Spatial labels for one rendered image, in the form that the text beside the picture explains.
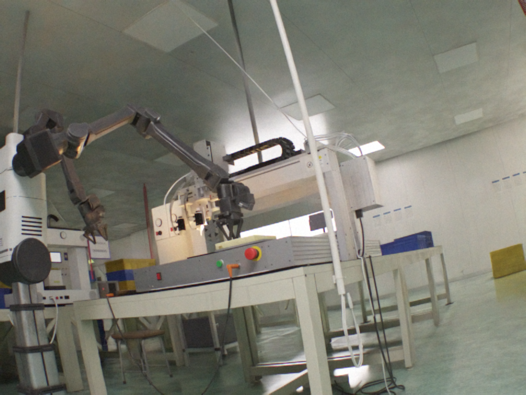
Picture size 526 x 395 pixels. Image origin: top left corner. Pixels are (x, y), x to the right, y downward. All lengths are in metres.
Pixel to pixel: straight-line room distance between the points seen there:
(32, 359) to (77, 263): 2.45
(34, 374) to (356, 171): 1.64
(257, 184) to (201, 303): 0.67
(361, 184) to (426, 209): 6.74
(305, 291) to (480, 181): 7.59
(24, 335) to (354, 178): 1.58
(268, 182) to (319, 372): 0.93
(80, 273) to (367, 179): 2.64
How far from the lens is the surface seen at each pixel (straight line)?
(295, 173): 1.86
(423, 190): 8.80
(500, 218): 8.66
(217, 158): 2.05
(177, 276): 1.63
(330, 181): 1.79
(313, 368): 1.34
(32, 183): 1.52
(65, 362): 3.59
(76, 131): 1.50
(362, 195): 2.05
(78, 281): 3.86
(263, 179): 1.93
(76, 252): 3.87
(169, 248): 2.30
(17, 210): 1.47
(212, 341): 4.31
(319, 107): 5.62
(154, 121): 1.74
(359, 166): 2.07
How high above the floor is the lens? 0.70
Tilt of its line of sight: 14 degrees up
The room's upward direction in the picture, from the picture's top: 10 degrees counter-clockwise
